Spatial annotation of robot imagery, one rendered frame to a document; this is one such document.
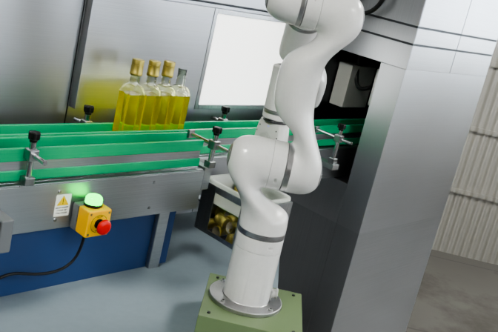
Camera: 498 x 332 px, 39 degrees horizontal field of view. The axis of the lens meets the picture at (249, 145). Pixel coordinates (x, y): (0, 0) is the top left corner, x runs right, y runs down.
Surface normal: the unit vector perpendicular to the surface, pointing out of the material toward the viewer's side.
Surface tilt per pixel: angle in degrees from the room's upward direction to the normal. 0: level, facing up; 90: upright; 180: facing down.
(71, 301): 0
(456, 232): 90
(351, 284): 90
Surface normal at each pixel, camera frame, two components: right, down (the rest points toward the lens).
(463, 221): -0.07, 0.24
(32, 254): 0.71, 0.33
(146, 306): 0.22, -0.94
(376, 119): -0.67, 0.04
